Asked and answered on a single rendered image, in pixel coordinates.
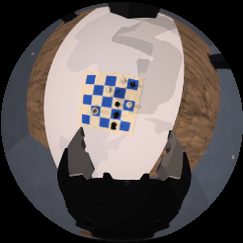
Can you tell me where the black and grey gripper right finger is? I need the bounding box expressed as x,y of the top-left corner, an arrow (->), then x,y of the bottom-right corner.
156,130 -> 192,210

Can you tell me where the blue and cream chessboard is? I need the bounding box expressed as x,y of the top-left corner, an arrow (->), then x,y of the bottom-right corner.
79,71 -> 143,135

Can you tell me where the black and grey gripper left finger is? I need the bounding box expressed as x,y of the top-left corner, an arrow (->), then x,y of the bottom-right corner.
57,126 -> 95,208

